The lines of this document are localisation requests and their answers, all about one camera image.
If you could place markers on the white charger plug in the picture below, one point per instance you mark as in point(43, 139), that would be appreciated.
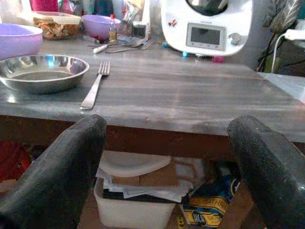
point(295, 34)

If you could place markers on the grey wooden counter table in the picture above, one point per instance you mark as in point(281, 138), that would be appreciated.
point(166, 90)

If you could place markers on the white papers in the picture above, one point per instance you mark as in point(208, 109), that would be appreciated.
point(152, 193)

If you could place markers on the white plastic tub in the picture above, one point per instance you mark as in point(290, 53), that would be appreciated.
point(133, 212)

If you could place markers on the small sauce bottle red cap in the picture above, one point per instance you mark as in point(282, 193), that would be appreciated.
point(113, 31)

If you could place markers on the small purple plastic bowl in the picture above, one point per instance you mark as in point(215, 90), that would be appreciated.
point(95, 26)

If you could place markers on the brown cardboard piece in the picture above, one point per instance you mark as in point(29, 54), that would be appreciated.
point(162, 179)

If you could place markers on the magenta plastic container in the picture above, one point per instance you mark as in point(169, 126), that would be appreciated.
point(44, 5)

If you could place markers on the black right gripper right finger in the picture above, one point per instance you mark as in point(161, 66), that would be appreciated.
point(269, 176)

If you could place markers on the white plastic table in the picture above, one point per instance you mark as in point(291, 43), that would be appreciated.
point(288, 83)

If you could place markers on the leaf patterned fabric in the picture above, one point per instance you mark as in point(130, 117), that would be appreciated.
point(283, 14)

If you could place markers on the steel fork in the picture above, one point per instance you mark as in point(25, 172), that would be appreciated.
point(143, 45)
point(94, 88)

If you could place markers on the red plastic stool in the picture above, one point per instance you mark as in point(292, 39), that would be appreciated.
point(12, 159)

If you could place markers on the yellow and blue bag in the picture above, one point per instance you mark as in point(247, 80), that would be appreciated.
point(209, 205)

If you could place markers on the white kitchen machine with display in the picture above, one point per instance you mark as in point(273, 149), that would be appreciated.
point(176, 31)

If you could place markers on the stainless steel plate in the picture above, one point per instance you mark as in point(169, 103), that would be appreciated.
point(43, 83)

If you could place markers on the clear food container with bread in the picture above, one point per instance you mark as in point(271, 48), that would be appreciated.
point(57, 28)

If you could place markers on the white plastic lid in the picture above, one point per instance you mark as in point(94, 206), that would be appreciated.
point(128, 164)

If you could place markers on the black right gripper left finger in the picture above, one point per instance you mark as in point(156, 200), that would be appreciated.
point(54, 179)

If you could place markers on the small white appliance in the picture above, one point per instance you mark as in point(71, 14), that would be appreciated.
point(140, 28)

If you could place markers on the large purple plastic bowl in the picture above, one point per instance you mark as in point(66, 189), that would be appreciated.
point(19, 43)

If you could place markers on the small pink cap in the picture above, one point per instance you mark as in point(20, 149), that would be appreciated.
point(218, 59)

